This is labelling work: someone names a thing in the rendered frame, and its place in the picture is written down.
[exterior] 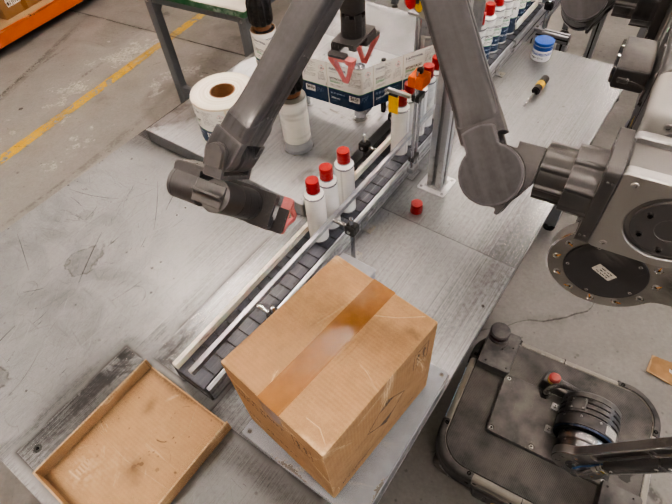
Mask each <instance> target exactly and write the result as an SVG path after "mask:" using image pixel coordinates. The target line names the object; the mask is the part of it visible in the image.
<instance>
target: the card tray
mask: <svg viewBox="0 0 672 504"><path fill-rule="evenodd" d="M231 429H232V428H231V426H230V425H229V423H228V422H227V421H226V422H224V421H222V420H221V419H220V418H218V417H217V416H216V415H215V414H213V413H212V412H211V411H209V410H208V409H207V408H205V407H204V406H203V405H202V404H200V403H199V402H198V401H196V400H195V399H194V398H192V397H191V396H190V395H189V394H187V393H186V392H185V391H183V390H182V389H181V388H179V387H178V386H177V385H176V384H174V383H173V382H172V381H170V380H169V379H168V378H166V377H165V376H164V375H163V374H161V373H160V372H159V371H157V370H156V369H155V368H153V367H152V366H151V365H150V363H149V362H148V361H147V360H146V359H145V360H144V361H143V362H142V363H141V364H140V365H139V366H138V367H137V368H136V369H135V370H134V371H133V372H132V373H131V374H130V375H129V376H128V377H127V378H126V379H125V380H124V381H123V382H122V383H121V384H120V385H119V386H118V387H117V388H116V389H115V390H114V391H113V392H112V393H111V394H110V395H109V396H108V397H107V398H106V399H105V400H104V401H103V402H102V403H101V404H100V405H99V406H98V407H97V408H96V409H95V410H94V411H93V412H92V413H91V414H90V415H89V416H88V417H87V418H86V419H85V420H84V421H83V422H82V423H81V424H80V425H79V426H78V427H77V428H76V429H75V430H74V431H73V432H72V433H71V434H70V435H69V436H68V437H67V438H66V439H65V440H64V441H63V442H62V443H61V444H60V445H59V446H58V447H57V448H56V449H55V450H54V451H53V452H52V453H51V454H50V455H49V456H48V457H47V458H46V459H45V460H44V461H43V462H42V463H41V464H40V465H39V466H38V467H37V468H36V469H35V470H34V471H33V472H32V474H33V475H34V476H35V477H36V478H37V479H38V480H39V481H40V482H41V483H42V484H43V485H44V486H45V487H46V488H47V489H48V491H49V492H50V493H51V494H52V495H53V496H54V497H55V498H56V499H57V500H58V501H59V502H60V503H61V504H171V502H172V501H173V500H174V499H175V497H176V496H177V495H178V494H179V493H180V491H181V490H182V489H183V488H184V486H185V485H186V484H187V483H188V481H189V480H190V479H191V478H192V477H193V475H194V474H195V473H196V472H197V470H198V469H199V468H200V467H201V465H202V464H203V463H204V462H205V461H206V459H207V458H208V457H209V456H210V454H211V453H212V452H213V451H214V449H215V448H216V447H217V446H218V445H219V443H220V442H221V441H222V440H223V438H224V437H225V436H226V435H227V433H228V432H229V431H230V430H231Z"/></svg>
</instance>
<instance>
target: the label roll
mask: <svg viewBox="0 0 672 504"><path fill-rule="evenodd" d="M249 79H250V77H248V76H246V75H244V74H241V73H236V72H223V73H217V74H214V75H210V76H208V77H206V78H204V79H202V80H200V81H199V82H198V83H196V84H195V85H194V86H193V88H192V89H191V91H190V100H191V103H192V106H193V109H194V112H195V115H196V117H197V120H198V123H199V126H200V129H201V132H202V135H203V138H204V140H205V141H206V142H207V141H208V139H209V137H210V135H211V133H212V131H213V129H214V128H215V126H216V124H221V123H222V121H223V119H224V117H225V115H226V114H227V112H228V110H229V109H230V108H231V107H232V106H233V105H234V104H235V102H236V101H237V99H238V98H239V96H240V95H241V93H242V91H243V90H244V88H245V86H246V84H247V83H248V81H249Z"/></svg>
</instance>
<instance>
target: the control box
mask: <svg viewBox="0 0 672 504"><path fill-rule="evenodd" d="M485 5H486V0H474V4H473V13H474V17H475V20H476V23H477V27H478V30H479V31H480V30H481V29H482V23H483V17H484V11H485ZM414 10H415V11H416V12H417V13H418V14H419V15H420V16H421V17H422V18H423V19H424V20H425V21H426V19H425V15H424V12H423V9H422V5H421V2H420V1H419V4H416V6H415V8H414Z"/></svg>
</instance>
